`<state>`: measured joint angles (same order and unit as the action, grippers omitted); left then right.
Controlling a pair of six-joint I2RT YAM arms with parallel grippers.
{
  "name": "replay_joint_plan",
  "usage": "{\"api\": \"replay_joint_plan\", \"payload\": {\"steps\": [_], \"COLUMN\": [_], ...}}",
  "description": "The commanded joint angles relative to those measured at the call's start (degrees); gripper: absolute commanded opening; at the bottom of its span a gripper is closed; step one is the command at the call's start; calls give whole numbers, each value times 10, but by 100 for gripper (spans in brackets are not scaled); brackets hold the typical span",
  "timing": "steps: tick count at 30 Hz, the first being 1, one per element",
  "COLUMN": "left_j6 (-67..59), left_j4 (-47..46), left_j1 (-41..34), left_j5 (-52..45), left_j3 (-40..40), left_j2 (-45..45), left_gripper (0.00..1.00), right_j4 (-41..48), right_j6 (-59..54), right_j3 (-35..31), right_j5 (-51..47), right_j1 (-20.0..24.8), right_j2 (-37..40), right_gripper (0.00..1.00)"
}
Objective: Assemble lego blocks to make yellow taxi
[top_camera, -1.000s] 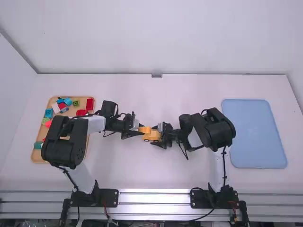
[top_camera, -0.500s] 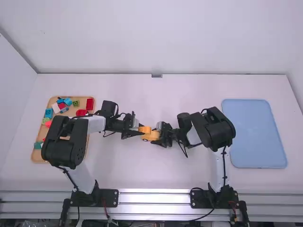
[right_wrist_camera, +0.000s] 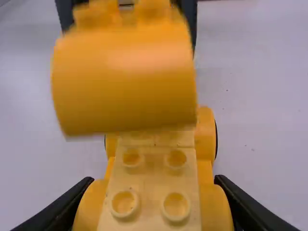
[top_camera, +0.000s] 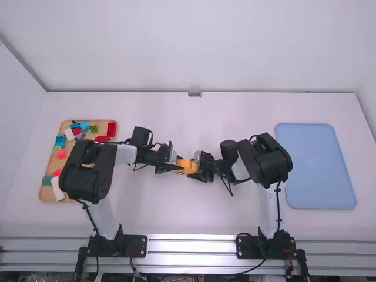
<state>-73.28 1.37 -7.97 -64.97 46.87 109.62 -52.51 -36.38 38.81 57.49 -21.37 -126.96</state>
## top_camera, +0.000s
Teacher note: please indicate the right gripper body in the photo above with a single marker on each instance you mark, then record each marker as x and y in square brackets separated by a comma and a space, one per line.
[209, 167]

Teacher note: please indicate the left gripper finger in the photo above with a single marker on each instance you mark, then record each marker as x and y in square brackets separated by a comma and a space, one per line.
[171, 169]

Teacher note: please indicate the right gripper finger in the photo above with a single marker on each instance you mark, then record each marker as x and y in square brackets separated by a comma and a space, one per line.
[198, 176]

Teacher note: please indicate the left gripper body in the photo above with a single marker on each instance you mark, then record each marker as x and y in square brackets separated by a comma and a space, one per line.
[163, 155]

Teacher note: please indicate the yellow toy car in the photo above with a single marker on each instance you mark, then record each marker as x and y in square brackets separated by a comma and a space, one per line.
[188, 166]

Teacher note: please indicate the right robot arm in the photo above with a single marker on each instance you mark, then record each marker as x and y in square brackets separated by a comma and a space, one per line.
[264, 158]

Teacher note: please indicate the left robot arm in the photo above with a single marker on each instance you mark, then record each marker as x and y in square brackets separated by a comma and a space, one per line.
[85, 167]

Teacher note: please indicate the long red toy brick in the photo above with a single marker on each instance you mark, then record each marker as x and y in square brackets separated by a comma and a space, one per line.
[112, 129]

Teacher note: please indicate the red toy car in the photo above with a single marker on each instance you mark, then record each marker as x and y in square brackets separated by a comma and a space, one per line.
[102, 139]

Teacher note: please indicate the green toy brick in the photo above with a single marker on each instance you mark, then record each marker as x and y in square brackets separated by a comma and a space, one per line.
[57, 150]
[94, 129]

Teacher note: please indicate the silver rails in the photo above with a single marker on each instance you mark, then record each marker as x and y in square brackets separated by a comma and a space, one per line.
[191, 249]

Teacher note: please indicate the light blue toy brick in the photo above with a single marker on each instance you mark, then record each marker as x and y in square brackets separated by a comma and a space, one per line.
[84, 126]

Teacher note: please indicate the white toy brick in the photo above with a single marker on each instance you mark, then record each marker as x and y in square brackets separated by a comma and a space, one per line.
[57, 188]
[69, 133]

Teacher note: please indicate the pink toy brick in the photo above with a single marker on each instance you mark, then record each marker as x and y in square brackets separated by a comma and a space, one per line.
[61, 154]

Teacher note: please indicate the blue mat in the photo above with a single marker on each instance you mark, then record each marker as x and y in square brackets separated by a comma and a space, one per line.
[314, 164]

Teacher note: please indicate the tan tray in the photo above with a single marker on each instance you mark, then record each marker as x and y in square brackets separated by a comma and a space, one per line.
[48, 164]

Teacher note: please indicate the teal toy brick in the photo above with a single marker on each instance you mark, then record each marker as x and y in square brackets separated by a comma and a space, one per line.
[47, 180]

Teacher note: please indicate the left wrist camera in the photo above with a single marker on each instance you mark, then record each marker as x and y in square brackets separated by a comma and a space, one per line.
[173, 156]

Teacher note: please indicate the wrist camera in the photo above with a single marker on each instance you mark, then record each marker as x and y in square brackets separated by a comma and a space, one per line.
[198, 155]
[173, 156]

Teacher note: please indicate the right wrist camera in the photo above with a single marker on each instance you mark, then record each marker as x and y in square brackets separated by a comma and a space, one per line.
[198, 155]

